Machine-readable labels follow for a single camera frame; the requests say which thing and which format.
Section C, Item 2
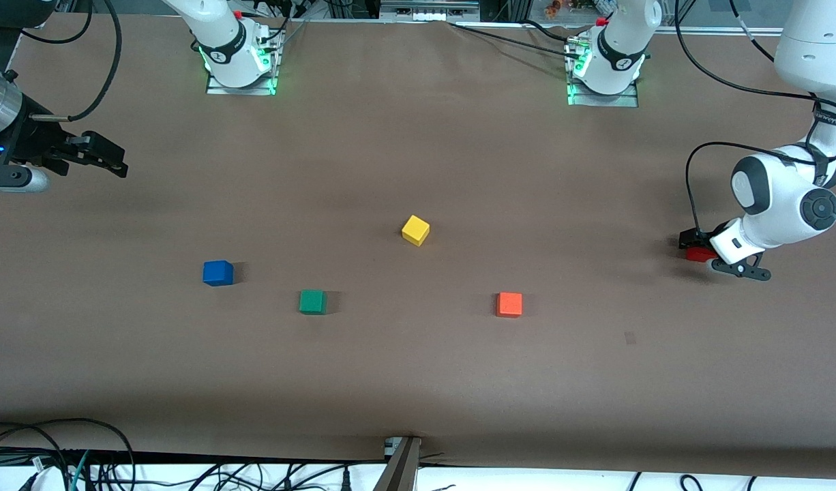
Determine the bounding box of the blue wooden block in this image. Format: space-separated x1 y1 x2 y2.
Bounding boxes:
203 260 234 287

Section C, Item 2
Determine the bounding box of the yellow wooden block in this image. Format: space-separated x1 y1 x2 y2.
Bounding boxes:
401 215 430 247

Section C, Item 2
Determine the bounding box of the white power strip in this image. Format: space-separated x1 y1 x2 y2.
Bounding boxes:
379 0 481 23

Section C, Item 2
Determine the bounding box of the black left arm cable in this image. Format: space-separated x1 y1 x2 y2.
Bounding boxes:
674 0 836 236

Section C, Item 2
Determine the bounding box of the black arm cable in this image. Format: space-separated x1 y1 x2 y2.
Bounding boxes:
19 0 123 122
674 0 836 236

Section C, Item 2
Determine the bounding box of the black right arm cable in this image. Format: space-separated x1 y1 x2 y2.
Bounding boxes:
19 0 123 122

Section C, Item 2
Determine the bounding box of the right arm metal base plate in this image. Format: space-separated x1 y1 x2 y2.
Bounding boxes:
205 27 279 96

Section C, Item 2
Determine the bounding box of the aluminium frame rail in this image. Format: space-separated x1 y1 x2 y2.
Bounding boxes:
640 26 783 36

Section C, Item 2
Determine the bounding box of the black looped cable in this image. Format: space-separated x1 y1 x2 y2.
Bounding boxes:
0 417 138 491

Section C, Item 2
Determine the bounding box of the short black table cable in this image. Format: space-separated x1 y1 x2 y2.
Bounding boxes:
524 19 582 43

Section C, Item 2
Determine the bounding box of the long black table cable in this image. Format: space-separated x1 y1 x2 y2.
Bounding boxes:
449 20 582 59

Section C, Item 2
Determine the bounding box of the teal cable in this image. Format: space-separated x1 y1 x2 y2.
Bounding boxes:
67 450 91 491

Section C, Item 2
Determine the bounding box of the grey metal post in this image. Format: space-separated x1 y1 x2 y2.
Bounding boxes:
374 436 423 491

